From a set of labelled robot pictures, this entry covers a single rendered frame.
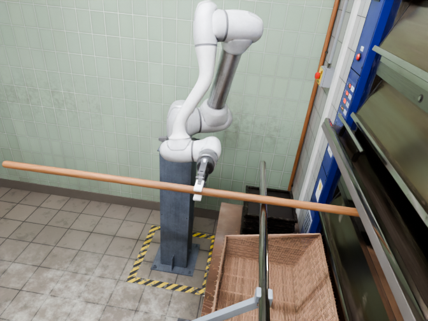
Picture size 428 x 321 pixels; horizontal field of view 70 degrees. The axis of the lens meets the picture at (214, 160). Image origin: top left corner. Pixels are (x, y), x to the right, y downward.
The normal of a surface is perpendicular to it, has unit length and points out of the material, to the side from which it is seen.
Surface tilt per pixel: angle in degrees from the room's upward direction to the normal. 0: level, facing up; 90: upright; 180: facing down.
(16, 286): 0
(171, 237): 90
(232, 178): 90
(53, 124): 90
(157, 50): 90
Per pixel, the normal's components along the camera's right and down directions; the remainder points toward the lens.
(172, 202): -0.14, 0.50
